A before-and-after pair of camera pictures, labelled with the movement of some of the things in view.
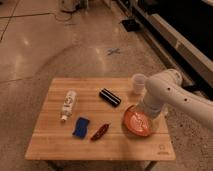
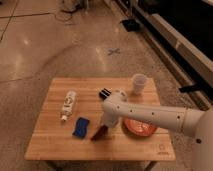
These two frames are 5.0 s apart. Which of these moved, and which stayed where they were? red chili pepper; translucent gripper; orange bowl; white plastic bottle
Moved: translucent gripper
Stayed: orange bowl; white plastic bottle; red chili pepper
